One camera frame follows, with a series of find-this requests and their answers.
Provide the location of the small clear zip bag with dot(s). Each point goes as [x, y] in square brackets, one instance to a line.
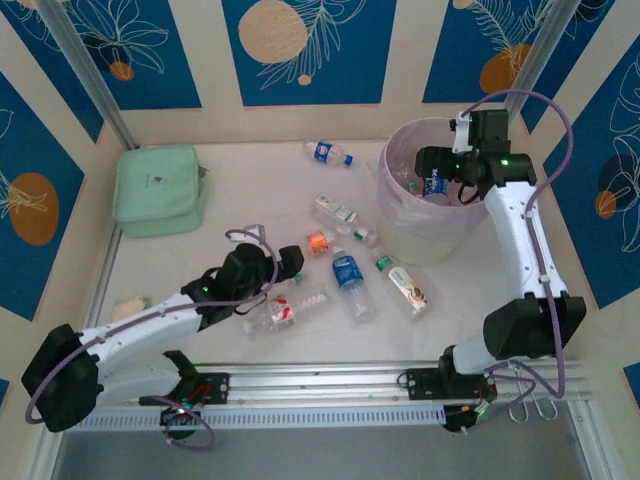
[131, 306]

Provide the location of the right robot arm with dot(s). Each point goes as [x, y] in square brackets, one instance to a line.
[515, 240]

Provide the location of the translucent pink waste bin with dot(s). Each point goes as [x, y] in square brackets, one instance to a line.
[425, 235]

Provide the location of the bottle white colourful label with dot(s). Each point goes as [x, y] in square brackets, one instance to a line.
[407, 292]

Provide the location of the mint green fabric pouch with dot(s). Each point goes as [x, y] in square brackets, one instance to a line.
[155, 185]

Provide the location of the clear bottle orange label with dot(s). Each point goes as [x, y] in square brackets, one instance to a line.
[316, 242]

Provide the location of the aluminium frame post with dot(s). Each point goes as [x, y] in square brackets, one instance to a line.
[542, 55]
[85, 65]

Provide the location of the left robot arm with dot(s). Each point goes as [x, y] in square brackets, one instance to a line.
[145, 325]

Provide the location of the clear bottle red white label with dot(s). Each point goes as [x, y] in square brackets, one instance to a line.
[282, 310]

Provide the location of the bottle dark blue label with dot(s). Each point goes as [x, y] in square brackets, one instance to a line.
[346, 272]

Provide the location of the controller board green light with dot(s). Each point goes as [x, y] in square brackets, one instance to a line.
[470, 417]
[179, 411]

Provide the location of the clear bottle green white label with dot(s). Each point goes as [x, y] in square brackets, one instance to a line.
[337, 211]

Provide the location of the bottle blue white label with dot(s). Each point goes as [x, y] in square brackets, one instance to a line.
[435, 187]

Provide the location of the clear unlabelled bottle green cap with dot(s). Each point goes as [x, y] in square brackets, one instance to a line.
[299, 278]

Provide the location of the aluminium base beam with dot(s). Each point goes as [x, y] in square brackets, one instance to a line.
[325, 382]

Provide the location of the Pepsi bottle blue cap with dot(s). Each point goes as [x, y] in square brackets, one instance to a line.
[324, 152]

